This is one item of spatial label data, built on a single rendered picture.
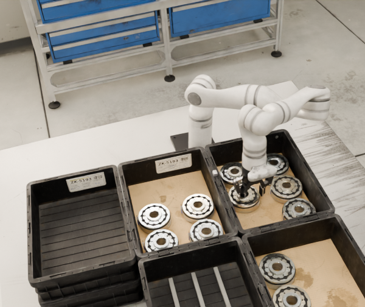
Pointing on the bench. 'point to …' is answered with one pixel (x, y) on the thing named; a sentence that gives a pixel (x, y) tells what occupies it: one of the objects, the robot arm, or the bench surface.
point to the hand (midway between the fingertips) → (252, 194)
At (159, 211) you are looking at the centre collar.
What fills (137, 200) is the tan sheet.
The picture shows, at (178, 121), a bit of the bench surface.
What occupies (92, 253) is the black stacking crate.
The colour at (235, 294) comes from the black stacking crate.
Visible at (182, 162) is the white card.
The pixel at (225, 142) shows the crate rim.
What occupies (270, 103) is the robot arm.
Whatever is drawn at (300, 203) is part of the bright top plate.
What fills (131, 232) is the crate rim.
